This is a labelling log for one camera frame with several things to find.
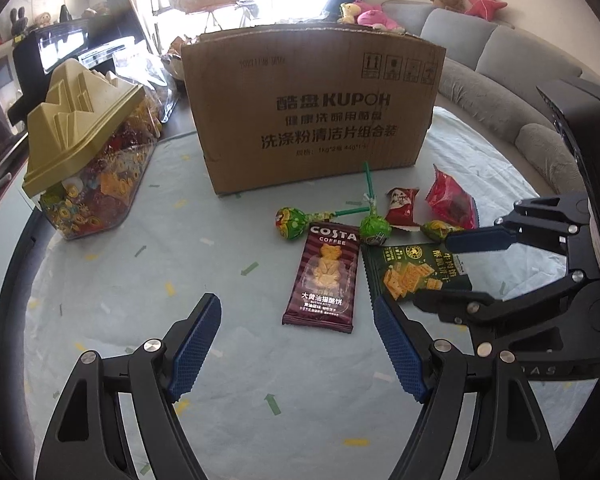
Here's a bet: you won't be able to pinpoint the green cracker packet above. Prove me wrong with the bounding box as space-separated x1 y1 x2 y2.
361 242 473 305

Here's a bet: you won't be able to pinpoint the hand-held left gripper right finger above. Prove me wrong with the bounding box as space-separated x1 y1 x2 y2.
372 294 563 480

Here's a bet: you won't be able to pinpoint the small red candy packet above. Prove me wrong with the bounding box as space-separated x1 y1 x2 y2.
384 187 421 229

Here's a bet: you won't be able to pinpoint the candy jar with gold lid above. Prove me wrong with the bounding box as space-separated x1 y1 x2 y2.
21 58 163 241

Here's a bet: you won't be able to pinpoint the red star plush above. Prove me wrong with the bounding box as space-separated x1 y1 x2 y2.
467 0 508 22

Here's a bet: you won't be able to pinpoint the black piano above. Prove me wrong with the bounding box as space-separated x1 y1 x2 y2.
10 17 141 126

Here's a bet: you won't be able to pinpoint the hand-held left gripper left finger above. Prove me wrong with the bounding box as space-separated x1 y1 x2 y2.
32 292 222 480

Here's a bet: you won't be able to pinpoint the brown cardboard box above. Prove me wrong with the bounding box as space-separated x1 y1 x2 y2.
181 22 447 195

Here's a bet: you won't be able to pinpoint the green lollipop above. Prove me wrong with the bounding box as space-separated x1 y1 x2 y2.
274 203 369 242
358 161 393 247
421 219 466 242

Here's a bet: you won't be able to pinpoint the clear plastic bag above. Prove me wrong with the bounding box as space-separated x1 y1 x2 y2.
112 45 182 126

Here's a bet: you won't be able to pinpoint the maroon cookie packet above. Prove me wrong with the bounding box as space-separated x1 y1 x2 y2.
281 221 362 335

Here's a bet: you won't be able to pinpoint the pink plush toy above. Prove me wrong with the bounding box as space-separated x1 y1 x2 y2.
356 1 406 32

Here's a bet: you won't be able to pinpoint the grey sofa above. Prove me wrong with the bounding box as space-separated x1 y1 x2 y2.
380 0 600 196

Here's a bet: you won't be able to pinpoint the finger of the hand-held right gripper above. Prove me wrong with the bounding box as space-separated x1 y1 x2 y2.
412 270 593 357
445 191 593 282

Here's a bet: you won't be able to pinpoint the red translucent snack packet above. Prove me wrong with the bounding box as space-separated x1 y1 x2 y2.
425 164 480 231

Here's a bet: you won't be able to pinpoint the grey rabbit figure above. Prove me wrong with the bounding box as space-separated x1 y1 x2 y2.
9 7 27 41

